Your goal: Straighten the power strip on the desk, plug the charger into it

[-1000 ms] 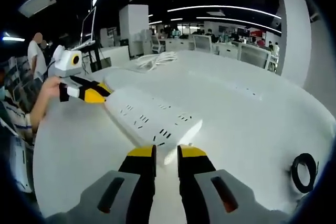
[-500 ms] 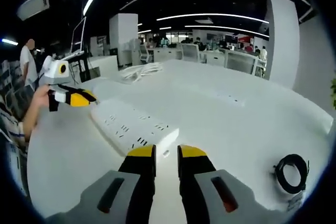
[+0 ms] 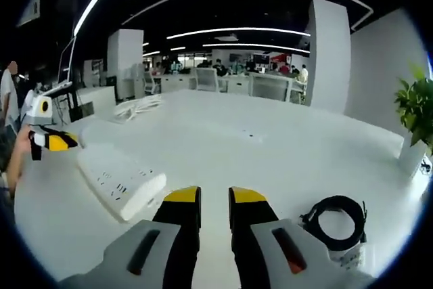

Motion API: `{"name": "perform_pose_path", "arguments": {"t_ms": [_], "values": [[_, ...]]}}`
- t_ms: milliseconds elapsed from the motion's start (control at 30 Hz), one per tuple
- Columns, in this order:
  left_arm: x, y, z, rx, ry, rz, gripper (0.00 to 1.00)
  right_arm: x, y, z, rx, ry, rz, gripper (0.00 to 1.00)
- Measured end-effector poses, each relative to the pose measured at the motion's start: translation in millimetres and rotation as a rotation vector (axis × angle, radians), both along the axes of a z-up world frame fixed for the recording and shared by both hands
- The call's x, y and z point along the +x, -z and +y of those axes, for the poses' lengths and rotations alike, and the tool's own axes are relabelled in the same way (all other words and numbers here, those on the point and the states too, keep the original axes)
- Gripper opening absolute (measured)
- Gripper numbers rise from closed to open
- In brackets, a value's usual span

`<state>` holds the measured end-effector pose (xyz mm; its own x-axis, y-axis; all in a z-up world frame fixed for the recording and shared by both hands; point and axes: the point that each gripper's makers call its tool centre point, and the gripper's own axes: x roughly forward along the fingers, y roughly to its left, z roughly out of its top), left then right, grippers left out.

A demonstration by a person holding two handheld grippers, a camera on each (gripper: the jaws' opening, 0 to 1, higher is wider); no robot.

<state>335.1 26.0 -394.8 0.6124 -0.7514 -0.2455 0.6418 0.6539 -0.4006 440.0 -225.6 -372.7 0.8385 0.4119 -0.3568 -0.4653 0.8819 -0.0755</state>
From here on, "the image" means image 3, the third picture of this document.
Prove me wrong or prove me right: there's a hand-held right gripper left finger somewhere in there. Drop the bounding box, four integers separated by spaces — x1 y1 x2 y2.
59 185 203 289

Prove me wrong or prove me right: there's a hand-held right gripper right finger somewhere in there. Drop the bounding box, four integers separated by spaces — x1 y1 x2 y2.
228 186 377 289

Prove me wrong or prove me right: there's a white charger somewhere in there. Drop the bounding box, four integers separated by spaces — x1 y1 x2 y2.
327 244 377 271

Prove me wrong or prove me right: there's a white power strip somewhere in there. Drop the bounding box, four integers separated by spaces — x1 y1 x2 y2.
75 144 168 224

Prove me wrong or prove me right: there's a person's left hand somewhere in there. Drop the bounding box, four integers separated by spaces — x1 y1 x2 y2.
14 127 34 154

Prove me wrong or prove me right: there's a silver laptop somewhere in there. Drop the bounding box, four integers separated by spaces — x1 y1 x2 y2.
43 36 78 95

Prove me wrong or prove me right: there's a white square column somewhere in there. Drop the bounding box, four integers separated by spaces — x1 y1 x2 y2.
307 0 352 114
107 28 145 101

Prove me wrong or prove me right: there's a white mesh office chair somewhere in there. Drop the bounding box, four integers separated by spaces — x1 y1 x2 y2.
195 66 219 92
249 72 294 102
143 71 162 96

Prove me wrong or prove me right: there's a white plant pot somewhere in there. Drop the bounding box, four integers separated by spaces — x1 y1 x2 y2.
398 132 433 179

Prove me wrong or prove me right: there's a green leafy plant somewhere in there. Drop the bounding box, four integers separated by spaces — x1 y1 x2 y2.
394 64 433 156

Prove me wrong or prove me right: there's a black charger cable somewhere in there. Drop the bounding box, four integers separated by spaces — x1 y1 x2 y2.
298 194 369 253

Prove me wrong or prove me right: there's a white power strip cable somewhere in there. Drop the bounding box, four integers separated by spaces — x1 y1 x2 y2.
112 93 164 123

